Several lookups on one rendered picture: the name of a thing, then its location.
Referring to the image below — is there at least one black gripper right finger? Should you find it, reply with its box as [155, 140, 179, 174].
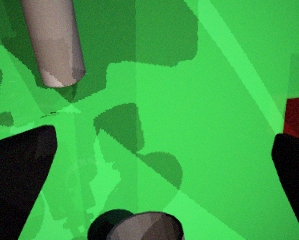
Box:
[270, 133, 299, 224]

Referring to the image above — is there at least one dark green post with cap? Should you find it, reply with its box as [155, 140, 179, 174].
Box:
[88, 208, 133, 240]

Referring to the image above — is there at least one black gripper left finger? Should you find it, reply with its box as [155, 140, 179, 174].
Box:
[0, 124, 57, 240]

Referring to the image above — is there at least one grey metal tube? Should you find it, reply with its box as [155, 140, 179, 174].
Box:
[20, 0, 86, 88]

